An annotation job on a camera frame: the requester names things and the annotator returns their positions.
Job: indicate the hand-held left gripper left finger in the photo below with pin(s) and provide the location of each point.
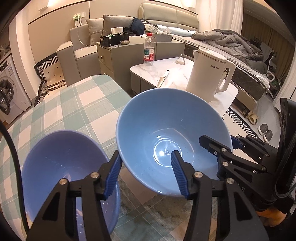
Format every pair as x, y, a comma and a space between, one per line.
112, 176

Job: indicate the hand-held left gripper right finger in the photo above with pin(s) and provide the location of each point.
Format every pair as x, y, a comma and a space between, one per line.
178, 173

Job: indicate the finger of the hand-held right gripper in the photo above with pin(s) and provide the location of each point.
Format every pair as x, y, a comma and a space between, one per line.
208, 143
237, 142

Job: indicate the blue bowl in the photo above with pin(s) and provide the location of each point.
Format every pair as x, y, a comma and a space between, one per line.
148, 129
57, 157

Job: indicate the person's right hand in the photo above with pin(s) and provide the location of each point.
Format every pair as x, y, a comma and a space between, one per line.
272, 216

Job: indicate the black white patterned rug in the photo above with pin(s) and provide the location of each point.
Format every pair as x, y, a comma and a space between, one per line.
238, 125

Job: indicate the beige slipper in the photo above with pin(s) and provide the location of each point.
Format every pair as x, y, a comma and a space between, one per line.
247, 114
253, 120

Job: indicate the grey slipper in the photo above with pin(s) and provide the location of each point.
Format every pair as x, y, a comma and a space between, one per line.
263, 128
268, 136

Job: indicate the upholstered bed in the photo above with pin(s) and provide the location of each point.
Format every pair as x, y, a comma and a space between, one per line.
245, 81

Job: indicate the white electric kettle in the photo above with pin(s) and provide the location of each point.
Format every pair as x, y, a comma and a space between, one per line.
203, 76

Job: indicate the white marble coffee table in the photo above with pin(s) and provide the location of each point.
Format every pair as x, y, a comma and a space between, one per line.
173, 76

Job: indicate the teal checked tablecloth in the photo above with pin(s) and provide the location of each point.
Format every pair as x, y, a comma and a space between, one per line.
81, 104

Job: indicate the small metal stand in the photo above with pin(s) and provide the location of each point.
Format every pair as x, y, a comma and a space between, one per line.
179, 62

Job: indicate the grey quilt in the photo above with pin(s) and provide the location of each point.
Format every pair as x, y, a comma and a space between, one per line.
231, 44

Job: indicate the plastic water bottle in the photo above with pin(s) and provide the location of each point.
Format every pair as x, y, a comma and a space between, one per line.
149, 53

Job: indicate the grey box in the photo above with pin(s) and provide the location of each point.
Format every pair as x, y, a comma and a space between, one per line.
163, 38

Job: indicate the grey side cabinet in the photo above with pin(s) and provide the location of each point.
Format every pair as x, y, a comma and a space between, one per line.
120, 60

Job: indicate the light blue pillow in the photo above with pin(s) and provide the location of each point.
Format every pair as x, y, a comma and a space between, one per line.
175, 31

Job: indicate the black white patterned mat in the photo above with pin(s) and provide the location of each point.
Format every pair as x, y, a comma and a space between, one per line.
49, 74

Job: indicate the brown curtain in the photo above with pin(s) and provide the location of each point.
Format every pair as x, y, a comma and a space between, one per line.
259, 23

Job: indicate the white washing machine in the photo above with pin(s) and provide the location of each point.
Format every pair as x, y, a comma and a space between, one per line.
16, 97

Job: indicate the grey sofa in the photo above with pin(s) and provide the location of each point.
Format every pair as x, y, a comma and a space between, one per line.
69, 58

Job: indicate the brown glasses case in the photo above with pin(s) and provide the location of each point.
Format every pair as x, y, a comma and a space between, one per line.
124, 42

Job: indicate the black organiser box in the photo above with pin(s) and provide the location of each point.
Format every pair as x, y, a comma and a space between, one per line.
113, 41

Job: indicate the dark blue garment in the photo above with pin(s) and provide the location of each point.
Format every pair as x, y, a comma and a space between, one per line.
137, 25

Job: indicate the beige cushion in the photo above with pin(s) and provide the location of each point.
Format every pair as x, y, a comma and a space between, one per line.
94, 30

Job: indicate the grey cushion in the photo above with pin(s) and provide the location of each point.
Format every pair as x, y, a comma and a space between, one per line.
118, 22

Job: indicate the wall outlet with plugs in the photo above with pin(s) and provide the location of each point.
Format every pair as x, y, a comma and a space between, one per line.
78, 19

